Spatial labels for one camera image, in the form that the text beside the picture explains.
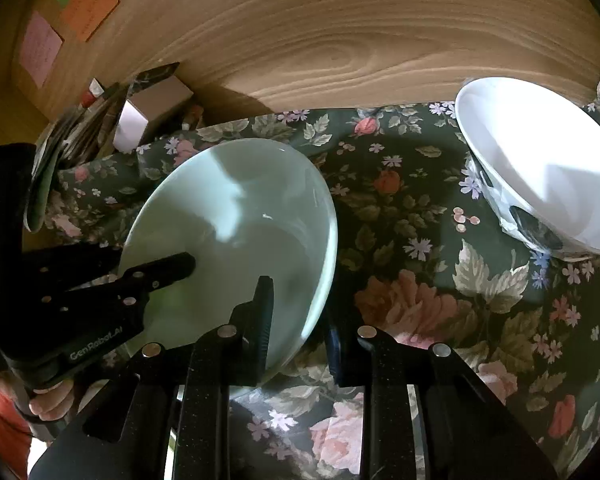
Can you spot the pale patterned bowl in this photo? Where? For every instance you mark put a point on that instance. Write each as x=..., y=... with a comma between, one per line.
x=530, y=150

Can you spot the person's left forearm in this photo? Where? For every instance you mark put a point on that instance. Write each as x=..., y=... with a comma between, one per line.
x=0, y=425

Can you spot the person's left hand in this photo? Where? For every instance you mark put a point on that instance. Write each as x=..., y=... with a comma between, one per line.
x=50, y=402

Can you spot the pale green plate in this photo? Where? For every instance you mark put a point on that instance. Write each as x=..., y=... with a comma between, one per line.
x=240, y=220

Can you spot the stack of white papers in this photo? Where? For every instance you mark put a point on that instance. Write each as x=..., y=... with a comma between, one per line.
x=55, y=155

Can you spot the small cardboard box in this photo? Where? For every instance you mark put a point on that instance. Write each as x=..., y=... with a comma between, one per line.
x=155, y=100

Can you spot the orange sticky note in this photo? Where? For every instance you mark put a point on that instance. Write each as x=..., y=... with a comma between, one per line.
x=95, y=5

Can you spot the pink sticky note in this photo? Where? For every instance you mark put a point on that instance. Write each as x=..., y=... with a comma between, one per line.
x=40, y=45

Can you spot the dark green floral tablecloth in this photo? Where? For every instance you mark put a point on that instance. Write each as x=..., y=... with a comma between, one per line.
x=405, y=200

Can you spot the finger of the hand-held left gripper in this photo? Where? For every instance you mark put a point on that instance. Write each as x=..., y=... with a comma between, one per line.
x=70, y=262
x=155, y=272

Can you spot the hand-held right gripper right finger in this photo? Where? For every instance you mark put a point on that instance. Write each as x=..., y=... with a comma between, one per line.
x=334, y=355

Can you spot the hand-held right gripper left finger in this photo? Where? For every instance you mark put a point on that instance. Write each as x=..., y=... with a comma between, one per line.
x=261, y=320

